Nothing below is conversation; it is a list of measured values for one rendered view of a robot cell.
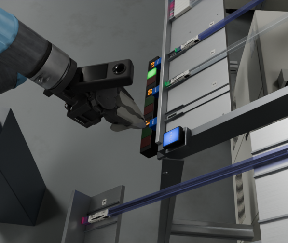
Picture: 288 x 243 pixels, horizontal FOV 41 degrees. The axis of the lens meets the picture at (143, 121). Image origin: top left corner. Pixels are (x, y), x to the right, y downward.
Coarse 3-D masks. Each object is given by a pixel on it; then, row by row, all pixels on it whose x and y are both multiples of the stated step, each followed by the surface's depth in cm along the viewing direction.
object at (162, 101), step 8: (168, 0) 124; (168, 8) 122; (168, 16) 120; (168, 24) 118; (168, 32) 116; (168, 40) 114; (168, 48) 112; (168, 56) 111; (168, 64) 109; (160, 72) 106; (168, 72) 107; (160, 80) 104; (160, 88) 102; (160, 96) 100; (160, 104) 99; (160, 112) 97; (160, 120) 95; (160, 128) 94; (160, 136) 93
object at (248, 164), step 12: (264, 156) 55; (276, 156) 54; (228, 168) 59; (240, 168) 57; (252, 168) 57; (192, 180) 63; (204, 180) 61; (216, 180) 61; (156, 192) 68; (168, 192) 66; (180, 192) 65; (120, 204) 74; (132, 204) 71; (144, 204) 70
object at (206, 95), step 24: (216, 0) 107; (192, 24) 110; (192, 48) 104; (216, 48) 97; (216, 72) 92; (168, 96) 102; (192, 96) 94; (216, 96) 87; (168, 120) 96; (192, 120) 90
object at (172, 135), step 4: (176, 128) 85; (168, 132) 87; (172, 132) 86; (176, 132) 85; (164, 136) 87; (168, 136) 86; (172, 136) 85; (176, 136) 84; (164, 140) 86; (168, 140) 85; (172, 140) 84; (176, 140) 83; (164, 144) 86
